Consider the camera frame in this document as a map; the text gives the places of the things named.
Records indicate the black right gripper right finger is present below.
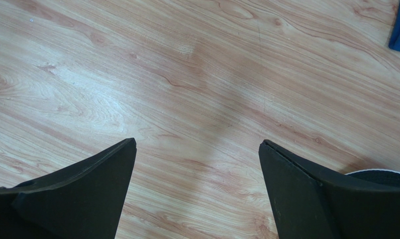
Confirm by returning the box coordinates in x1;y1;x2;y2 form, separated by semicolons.
259;140;400;239

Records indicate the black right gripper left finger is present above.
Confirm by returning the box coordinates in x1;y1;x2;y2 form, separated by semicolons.
0;138;137;239

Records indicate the black wide-brim hat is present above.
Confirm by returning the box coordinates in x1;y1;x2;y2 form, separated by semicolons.
346;169;400;188

